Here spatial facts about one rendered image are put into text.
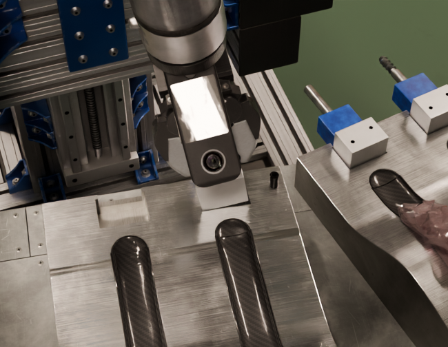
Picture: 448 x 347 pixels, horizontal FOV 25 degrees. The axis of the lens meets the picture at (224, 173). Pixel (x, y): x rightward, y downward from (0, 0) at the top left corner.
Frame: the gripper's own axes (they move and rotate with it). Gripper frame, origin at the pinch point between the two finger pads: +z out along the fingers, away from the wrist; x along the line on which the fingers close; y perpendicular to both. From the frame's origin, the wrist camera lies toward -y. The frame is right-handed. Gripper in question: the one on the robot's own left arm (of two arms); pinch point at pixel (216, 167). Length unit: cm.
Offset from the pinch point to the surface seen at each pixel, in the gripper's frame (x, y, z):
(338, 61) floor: -36, 88, 114
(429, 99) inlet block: -26.1, 8.5, 10.8
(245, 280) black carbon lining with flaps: -0.1, -11.1, 4.5
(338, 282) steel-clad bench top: -10.1, -9.6, 14.3
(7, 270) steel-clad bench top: 25.2, -0.4, 10.6
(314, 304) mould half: -6.2, -15.4, 4.4
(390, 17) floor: -53, 100, 118
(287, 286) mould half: -4.1, -12.8, 4.4
